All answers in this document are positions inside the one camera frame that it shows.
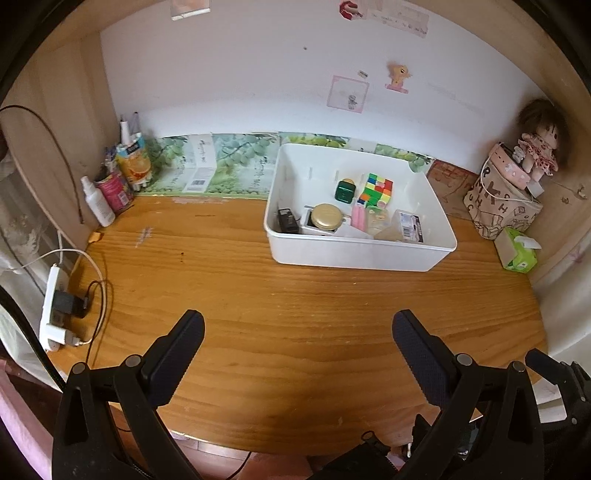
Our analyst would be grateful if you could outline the white plastic clip holder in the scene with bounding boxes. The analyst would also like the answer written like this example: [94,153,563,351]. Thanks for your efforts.
[374,222,404,241]

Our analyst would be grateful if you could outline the round gold compact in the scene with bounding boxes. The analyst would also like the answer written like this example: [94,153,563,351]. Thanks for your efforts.
[310,203,344,231]

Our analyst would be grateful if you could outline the green perfume bottle gold cap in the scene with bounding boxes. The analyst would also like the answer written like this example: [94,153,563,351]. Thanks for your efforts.
[335,178,356,204]

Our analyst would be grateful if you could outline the pink power strip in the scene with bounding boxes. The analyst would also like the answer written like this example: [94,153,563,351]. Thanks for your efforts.
[489,143,531,190]

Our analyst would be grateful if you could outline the rag doll brown hair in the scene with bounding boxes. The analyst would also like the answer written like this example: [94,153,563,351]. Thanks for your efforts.
[513,98,571,182]

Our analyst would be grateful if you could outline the black plug adapter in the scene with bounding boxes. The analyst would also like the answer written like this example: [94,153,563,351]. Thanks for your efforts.
[277,208,301,234]

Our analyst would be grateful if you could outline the white plastic storage bin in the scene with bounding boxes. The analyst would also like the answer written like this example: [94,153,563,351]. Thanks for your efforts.
[263,144,458,272]

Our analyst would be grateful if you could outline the white kids camera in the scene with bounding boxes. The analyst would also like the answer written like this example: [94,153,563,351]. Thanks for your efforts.
[300,205,349,236]

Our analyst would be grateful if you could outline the clear acrylic box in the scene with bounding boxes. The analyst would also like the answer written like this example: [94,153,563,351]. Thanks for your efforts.
[365,206,391,236]

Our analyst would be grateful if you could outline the pink tin can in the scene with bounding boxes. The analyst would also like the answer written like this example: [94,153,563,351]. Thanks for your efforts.
[95,172,133,215]

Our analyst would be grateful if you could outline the pink eraser sticks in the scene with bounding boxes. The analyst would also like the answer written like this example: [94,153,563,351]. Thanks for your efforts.
[351,203,367,232]

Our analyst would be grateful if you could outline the white angular plastic box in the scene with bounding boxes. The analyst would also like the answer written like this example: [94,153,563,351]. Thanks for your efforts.
[334,222,374,240]

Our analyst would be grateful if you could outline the green tissue pack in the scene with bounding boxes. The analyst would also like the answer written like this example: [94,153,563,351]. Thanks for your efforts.
[494,227,542,274]

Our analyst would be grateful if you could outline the white power strip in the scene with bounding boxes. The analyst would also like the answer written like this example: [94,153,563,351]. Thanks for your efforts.
[39,264,80,352]

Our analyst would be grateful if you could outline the white spray bottle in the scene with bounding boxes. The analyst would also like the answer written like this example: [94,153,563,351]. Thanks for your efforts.
[81,176,115,228]

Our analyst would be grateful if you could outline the multicoloured puzzle cube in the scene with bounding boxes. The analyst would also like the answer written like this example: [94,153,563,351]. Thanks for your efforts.
[356,173,394,209]

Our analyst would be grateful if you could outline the small labelled plastic box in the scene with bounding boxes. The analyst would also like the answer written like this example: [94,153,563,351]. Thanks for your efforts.
[394,210,424,243]

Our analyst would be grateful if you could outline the patterned fabric storage bag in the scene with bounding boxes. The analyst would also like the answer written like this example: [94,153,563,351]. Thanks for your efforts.
[464,160,543,240]

